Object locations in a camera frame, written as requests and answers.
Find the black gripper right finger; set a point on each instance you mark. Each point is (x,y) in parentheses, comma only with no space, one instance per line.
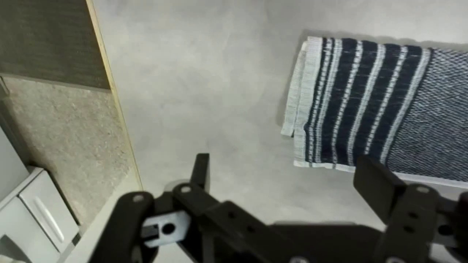
(378,185)

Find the blue striped towel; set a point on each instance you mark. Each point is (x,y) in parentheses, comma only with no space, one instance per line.
(400,105)

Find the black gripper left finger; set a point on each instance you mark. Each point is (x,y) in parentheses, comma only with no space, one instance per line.
(201,171)

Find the white drawer unit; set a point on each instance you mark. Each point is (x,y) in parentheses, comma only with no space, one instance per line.
(36,222)

